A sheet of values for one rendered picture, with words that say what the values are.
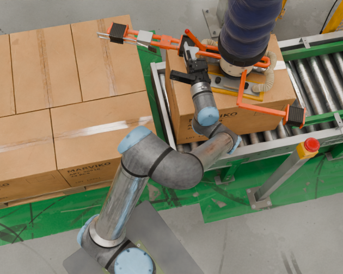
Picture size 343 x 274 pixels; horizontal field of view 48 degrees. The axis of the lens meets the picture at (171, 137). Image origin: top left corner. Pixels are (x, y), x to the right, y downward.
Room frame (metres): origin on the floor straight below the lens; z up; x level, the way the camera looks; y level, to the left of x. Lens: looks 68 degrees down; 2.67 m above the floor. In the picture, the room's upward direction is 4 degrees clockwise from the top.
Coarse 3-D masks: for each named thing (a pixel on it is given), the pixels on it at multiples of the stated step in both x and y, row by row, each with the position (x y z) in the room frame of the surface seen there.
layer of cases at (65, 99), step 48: (0, 48) 1.39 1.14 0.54; (48, 48) 1.42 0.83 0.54; (96, 48) 1.45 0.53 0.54; (0, 96) 1.05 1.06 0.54; (48, 96) 1.07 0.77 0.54; (96, 96) 1.10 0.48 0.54; (144, 96) 1.12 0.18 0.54; (0, 144) 0.74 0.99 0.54; (48, 144) 0.76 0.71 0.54; (96, 144) 0.79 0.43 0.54; (0, 192) 0.50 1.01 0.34
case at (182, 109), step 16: (272, 48) 1.25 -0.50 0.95; (176, 64) 1.11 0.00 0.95; (208, 64) 1.12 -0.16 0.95; (256, 80) 1.05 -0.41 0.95; (288, 80) 1.06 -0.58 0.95; (176, 96) 0.92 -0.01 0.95; (224, 96) 0.94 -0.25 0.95; (272, 96) 0.96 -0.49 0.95; (288, 96) 0.97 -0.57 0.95; (176, 112) 0.88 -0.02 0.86; (192, 112) 0.84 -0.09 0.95; (224, 112) 0.87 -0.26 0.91; (240, 112) 0.89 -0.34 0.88; (256, 112) 0.92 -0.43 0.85; (176, 128) 0.85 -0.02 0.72; (192, 128) 0.84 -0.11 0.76; (240, 128) 0.90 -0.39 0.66; (256, 128) 0.93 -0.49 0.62; (272, 128) 0.95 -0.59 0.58; (176, 144) 0.82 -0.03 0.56
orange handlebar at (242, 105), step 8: (128, 32) 1.19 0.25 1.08; (136, 32) 1.19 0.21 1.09; (128, 40) 1.15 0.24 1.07; (136, 40) 1.14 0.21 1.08; (168, 40) 1.15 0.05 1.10; (176, 40) 1.16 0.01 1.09; (168, 48) 1.12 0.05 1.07; (176, 48) 1.11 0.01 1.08; (208, 48) 1.13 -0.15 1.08; (216, 48) 1.13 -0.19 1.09; (208, 56) 1.09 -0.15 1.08; (216, 56) 1.08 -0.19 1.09; (264, 56) 1.10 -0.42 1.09; (256, 64) 1.05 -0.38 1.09; (264, 64) 1.05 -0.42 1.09; (240, 80) 0.96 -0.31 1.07; (240, 88) 0.91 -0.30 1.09; (240, 96) 0.87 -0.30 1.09; (240, 104) 0.83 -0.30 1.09; (248, 104) 0.83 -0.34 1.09; (264, 112) 0.80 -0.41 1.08; (272, 112) 0.80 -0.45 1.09; (280, 112) 0.80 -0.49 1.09
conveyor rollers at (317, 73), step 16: (288, 64) 1.43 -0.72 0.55; (336, 64) 1.48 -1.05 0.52; (160, 80) 1.24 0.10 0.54; (304, 80) 1.32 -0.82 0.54; (320, 80) 1.33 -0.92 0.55; (336, 80) 1.33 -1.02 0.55; (336, 96) 1.24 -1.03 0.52; (320, 112) 1.10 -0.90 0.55; (192, 144) 0.83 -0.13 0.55; (240, 144) 0.85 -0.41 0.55
